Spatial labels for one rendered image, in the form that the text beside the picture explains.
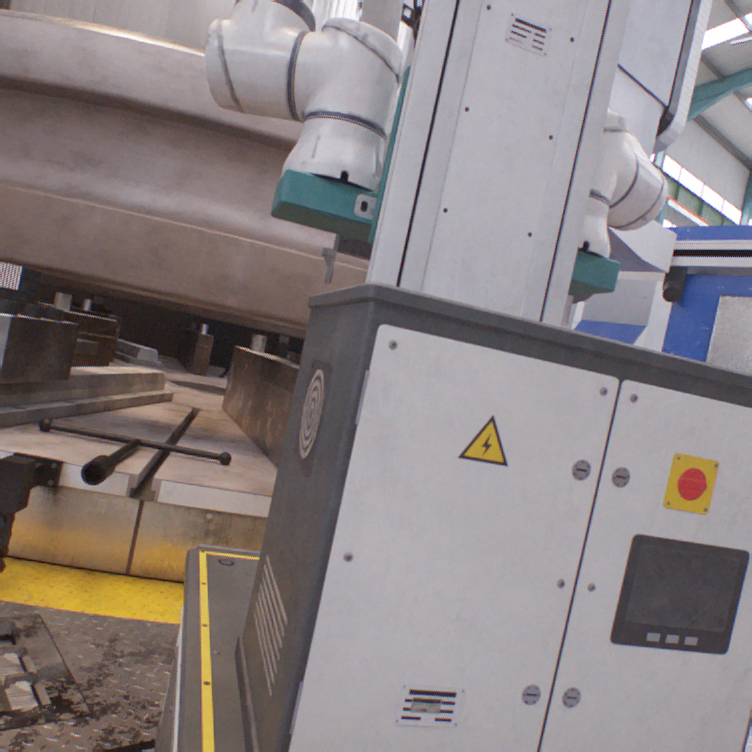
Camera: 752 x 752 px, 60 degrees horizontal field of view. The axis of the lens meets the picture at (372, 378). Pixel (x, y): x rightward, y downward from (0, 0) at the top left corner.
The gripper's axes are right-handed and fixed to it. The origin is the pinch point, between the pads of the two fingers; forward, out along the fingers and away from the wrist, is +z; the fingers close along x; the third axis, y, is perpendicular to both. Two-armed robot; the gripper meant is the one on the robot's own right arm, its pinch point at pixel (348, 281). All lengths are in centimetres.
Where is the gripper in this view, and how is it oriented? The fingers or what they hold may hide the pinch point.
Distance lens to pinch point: 205.9
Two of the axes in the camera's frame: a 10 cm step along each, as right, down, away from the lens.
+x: 9.1, 1.8, 3.7
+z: -2.1, 9.8, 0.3
